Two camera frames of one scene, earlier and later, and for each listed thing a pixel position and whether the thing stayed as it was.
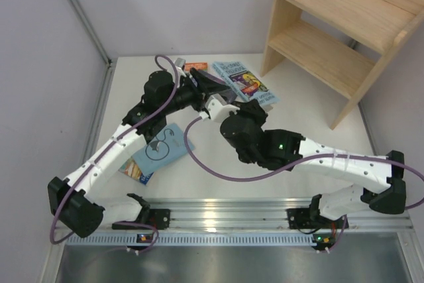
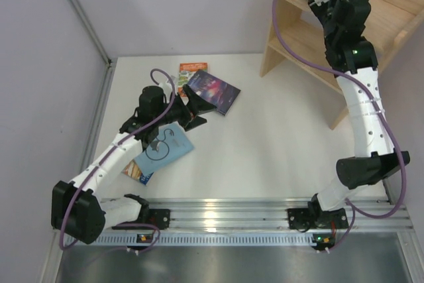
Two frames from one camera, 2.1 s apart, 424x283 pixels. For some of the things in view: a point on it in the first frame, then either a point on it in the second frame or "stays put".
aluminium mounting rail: (258, 213) stays put
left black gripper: (197, 83) → (189, 108)
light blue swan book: (167, 146) stays put
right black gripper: (253, 111) → (318, 8)
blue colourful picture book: (130, 169) stays put
